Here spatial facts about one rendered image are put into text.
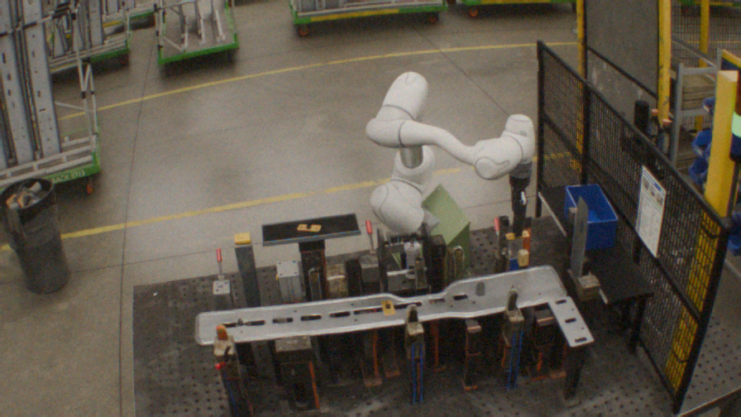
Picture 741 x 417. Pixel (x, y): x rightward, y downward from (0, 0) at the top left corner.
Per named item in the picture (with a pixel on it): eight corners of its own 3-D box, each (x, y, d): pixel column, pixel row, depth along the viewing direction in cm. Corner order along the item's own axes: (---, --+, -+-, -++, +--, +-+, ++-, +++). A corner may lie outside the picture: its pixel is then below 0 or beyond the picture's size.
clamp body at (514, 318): (498, 395, 273) (506, 324, 255) (490, 376, 283) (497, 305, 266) (520, 390, 274) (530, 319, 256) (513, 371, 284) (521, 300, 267)
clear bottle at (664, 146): (659, 171, 264) (663, 124, 254) (652, 164, 270) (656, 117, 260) (671, 170, 265) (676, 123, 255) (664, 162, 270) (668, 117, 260)
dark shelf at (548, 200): (608, 309, 263) (609, 302, 262) (537, 194, 341) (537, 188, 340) (653, 297, 266) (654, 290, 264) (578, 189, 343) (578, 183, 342)
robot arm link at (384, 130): (392, 136, 277) (407, 105, 281) (353, 133, 288) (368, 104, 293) (410, 156, 286) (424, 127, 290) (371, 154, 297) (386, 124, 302)
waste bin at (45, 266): (17, 304, 449) (-12, 216, 413) (27, 265, 495) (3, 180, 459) (74, 297, 458) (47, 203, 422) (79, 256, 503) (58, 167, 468)
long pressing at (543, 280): (195, 350, 260) (194, 347, 259) (195, 313, 279) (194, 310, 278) (570, 298, 274) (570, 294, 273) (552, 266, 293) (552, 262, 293)
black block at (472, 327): (462, 395, 275) (466, 337, 260) (456, 377, 284) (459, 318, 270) (483, 390, 276) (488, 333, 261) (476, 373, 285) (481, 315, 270)
